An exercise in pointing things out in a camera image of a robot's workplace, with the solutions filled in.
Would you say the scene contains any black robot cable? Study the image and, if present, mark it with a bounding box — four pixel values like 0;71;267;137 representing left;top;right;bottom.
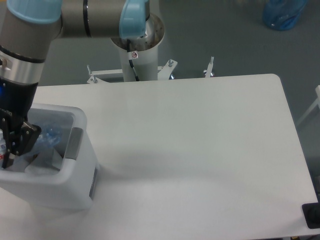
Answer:
126;38;140;82

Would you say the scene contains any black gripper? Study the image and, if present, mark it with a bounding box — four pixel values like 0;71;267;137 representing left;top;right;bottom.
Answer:
0;77;42;168

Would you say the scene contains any white levelling foot bracket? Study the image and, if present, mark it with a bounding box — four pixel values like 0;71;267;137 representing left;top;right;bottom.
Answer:
203;56;215;78

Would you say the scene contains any clear plastic water bottle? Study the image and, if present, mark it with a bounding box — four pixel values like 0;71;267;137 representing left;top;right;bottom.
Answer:
10;124;62;161

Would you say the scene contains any white trash can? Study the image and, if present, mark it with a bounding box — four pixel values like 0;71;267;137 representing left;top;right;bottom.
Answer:
0;103;100;210

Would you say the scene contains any white frame at right edge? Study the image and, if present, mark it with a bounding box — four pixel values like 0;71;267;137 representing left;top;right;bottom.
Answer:
296;85;320;128

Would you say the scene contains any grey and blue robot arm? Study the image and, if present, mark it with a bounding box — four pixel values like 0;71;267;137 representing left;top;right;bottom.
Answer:
0;0;150;168

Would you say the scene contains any black device at table corner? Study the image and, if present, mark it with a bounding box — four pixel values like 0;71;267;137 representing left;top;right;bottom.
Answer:
302;202;320;229

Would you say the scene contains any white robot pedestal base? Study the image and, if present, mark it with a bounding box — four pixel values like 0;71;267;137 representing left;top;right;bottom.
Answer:
86;12;179;85

